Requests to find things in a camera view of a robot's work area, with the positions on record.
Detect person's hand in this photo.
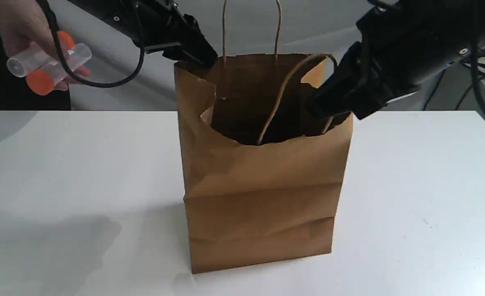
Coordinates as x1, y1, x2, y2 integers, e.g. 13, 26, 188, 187
0, 0, 91, 91

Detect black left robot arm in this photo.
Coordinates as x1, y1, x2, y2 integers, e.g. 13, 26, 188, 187
71, 0, 218, 68

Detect clear plastic tube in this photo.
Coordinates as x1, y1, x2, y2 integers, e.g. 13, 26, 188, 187
7, 43, 92, 78

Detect orange capped tube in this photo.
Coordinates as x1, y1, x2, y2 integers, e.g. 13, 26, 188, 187
26, 31, 75, 95

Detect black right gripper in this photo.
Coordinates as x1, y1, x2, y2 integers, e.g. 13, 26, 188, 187
305, 0, 430, 120

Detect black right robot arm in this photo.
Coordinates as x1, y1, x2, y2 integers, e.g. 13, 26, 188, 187
305, 0, 485, 119

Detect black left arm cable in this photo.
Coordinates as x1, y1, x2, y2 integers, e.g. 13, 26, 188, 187
37, 0, 146, 88

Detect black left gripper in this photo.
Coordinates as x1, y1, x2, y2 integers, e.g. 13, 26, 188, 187
122, 0, 218, 69

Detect brown paper bag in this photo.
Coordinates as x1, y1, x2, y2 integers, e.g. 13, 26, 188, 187
174, 1, 353, 274

